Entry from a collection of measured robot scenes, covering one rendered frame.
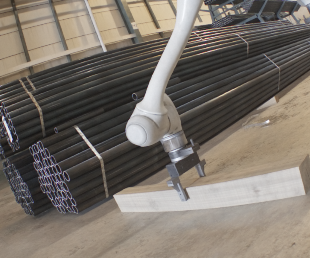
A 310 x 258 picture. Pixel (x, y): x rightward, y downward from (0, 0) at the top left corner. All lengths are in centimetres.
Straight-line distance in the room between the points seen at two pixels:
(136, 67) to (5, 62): 793
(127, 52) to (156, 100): 209
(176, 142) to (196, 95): 141
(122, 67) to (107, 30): 986
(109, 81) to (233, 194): 137
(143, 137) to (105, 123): 105
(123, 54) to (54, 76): 78
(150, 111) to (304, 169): 52
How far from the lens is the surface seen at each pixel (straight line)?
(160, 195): 139
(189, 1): 117
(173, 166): 123
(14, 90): 250
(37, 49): 1064
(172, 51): 113
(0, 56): 1017
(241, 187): 111
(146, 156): 217
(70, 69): 276
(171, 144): 123
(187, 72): 284
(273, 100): 320
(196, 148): 122
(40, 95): 205
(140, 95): 235
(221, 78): 298
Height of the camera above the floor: 43
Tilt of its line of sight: 3 degrees down
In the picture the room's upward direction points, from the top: 23 degrees counter-clockwise
